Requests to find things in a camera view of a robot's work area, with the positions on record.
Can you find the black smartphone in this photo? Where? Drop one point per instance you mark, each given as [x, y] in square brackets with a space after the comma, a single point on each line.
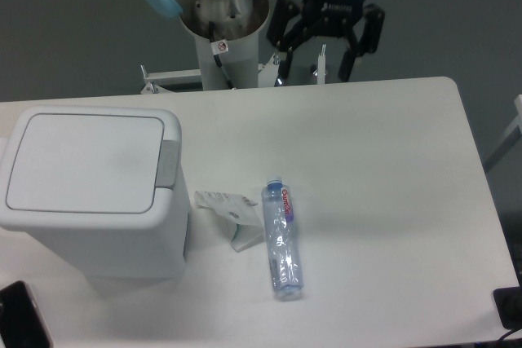
[21, 322]

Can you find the white metal frame leg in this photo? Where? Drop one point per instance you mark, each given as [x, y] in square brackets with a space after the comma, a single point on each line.
[508, 139]

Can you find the white push-button trash can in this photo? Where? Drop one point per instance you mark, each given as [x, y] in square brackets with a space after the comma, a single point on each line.
[101, 187]

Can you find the clear plastic water bottle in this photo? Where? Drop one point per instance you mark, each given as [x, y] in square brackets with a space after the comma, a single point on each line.
[280, 232]

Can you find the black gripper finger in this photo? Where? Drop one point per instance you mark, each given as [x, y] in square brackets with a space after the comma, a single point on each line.
[373, 16]
[284, 11]

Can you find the crumpled white paper packaging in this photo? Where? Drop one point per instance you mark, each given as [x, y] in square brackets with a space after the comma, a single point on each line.
[238, 212]

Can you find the black device at table corner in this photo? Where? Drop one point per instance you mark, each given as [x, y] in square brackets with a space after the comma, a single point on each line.
[508, 303]

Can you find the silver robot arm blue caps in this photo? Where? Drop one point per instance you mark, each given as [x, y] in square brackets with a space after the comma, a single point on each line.
[226, 34]

